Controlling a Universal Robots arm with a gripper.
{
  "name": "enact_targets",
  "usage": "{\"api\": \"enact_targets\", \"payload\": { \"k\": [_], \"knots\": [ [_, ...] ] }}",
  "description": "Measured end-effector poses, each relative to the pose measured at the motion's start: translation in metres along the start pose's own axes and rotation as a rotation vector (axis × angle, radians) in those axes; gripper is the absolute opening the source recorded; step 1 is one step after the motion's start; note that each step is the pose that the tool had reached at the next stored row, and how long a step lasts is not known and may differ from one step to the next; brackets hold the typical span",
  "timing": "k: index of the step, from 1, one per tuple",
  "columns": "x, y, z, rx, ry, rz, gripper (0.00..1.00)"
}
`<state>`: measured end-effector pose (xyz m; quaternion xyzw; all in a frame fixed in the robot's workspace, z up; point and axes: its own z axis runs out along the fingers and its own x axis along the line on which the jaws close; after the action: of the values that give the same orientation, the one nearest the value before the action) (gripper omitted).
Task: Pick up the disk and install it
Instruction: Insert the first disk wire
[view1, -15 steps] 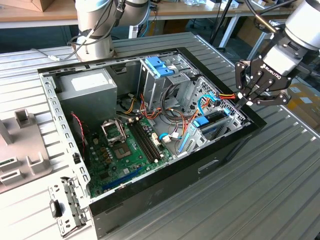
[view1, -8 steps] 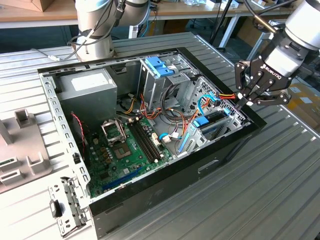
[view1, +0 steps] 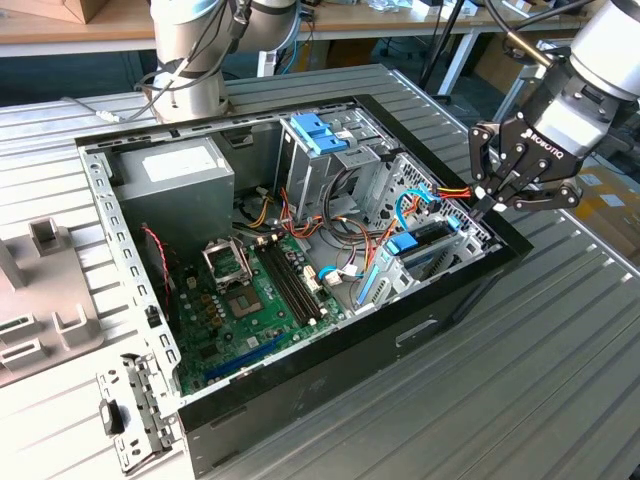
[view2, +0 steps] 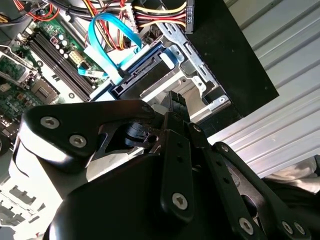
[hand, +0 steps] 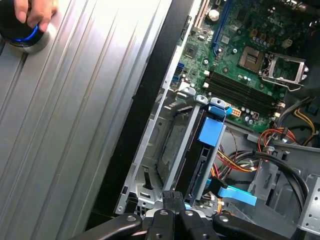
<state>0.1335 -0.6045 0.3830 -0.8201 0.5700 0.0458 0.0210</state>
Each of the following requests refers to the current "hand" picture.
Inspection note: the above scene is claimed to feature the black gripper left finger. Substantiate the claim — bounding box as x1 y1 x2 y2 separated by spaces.
66 191 177 240

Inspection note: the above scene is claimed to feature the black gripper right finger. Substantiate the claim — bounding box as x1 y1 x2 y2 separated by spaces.
172 191 303 240

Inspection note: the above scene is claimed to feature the blue data wire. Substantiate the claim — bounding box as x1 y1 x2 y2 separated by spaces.
207 178 258 207

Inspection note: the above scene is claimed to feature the red yellow power wire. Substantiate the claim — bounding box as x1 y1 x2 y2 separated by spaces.
209 148 258 183

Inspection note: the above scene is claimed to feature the hard disk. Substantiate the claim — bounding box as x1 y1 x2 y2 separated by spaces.
183 106 232 203

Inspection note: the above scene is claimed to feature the round black blue-ringed tool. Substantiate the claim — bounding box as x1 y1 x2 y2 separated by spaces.
0 0 57 53

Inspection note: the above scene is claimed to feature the grey metal disk bay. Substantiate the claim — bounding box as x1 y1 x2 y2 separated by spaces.
114 86 226 216

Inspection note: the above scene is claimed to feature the person's hand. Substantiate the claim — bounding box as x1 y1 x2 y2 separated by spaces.
13 0 60 33

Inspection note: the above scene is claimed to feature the grey metal drive cage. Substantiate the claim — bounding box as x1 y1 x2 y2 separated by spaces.
247 129 320 240

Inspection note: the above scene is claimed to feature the black RAM slot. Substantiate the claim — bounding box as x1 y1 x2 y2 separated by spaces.
211 69 286 103
206 84 278 115
208 79 281 111
209 74 283 107

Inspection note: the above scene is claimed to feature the black open PC case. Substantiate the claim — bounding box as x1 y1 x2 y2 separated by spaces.
86 0 320 240

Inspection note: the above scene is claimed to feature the green motherboard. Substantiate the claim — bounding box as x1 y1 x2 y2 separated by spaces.
169 0 320 133

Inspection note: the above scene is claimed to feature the metal socket cover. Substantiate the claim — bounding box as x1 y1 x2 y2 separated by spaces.
261 52 308 85

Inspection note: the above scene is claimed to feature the CPU socket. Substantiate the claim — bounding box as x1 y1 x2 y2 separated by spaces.
236 45 265 72

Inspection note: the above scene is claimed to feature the round coin cell battery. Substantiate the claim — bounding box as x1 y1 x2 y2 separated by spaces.
208 9 221 21

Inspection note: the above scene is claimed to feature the tan expansion slot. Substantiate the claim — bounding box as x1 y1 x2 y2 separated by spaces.
194 0 210 29

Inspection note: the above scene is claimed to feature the black cable bundle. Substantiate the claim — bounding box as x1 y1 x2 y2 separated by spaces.
254 149 310 208

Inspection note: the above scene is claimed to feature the orange red wire bundle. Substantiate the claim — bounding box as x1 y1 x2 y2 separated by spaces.
257 126 301 151

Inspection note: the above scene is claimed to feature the thin wire locking lever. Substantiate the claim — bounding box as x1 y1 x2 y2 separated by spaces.
261 74 309 91

